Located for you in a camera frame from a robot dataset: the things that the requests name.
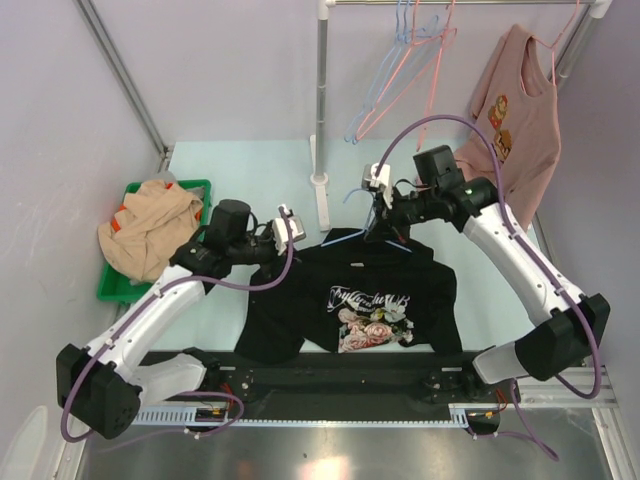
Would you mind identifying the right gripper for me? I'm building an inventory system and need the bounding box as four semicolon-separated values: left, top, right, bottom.
366;183;439;243

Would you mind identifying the blue wire hanger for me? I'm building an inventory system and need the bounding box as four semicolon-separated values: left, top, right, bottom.
319;187;414;254
342;0;444;144

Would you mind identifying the black t-shirt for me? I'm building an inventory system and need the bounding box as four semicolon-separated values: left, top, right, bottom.
234;228;462;364

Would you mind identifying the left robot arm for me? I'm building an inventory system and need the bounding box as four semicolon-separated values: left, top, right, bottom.
56;200;301;443

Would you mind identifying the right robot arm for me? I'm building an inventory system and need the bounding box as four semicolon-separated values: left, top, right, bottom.
362;146;610;401

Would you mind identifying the pink mario t-shirt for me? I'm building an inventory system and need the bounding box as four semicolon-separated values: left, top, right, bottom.
469;25;561;229

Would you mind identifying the pink hanger holding shirt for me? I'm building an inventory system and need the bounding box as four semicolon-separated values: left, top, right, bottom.
532;0;581;87

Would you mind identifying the beige garment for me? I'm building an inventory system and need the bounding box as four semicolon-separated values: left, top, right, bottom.
97;179;204;283

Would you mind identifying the green plastic bin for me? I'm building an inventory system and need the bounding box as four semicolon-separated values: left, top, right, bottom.
97;178;211;304

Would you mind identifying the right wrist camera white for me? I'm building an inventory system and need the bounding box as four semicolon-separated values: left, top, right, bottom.
361;163;393;209

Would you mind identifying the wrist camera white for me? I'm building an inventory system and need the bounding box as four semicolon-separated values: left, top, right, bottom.
361;163;393;209
271;204;306;256

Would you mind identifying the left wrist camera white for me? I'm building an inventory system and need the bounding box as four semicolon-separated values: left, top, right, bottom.
271;204;306;256

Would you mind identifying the clothes rack metal frame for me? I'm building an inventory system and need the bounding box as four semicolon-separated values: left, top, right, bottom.
309;0;611;232

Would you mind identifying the pink wire hanger left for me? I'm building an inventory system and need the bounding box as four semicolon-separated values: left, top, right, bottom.
349;0;459;144

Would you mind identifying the pink wire hanger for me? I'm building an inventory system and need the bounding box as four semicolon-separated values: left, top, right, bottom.
349;0;459;144
414;0;459;151

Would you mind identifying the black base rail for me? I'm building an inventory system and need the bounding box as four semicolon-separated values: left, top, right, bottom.
139;349;521;422

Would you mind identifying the aluminium corner post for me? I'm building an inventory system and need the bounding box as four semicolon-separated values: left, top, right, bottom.
73;0;169;163

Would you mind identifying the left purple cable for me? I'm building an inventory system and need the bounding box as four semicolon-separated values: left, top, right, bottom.
59;209;296;446

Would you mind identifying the purple cable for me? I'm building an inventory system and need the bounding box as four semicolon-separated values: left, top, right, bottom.
374;113;601;461
59;209;296;446

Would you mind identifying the white cable duct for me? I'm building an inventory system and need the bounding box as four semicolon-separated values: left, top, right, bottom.
132;405;469;429

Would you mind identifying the pink wire hanger middle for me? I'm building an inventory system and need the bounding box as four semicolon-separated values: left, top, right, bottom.
414;0;459;151

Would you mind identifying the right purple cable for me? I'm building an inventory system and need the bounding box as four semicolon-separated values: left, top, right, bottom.
374;113;601;461

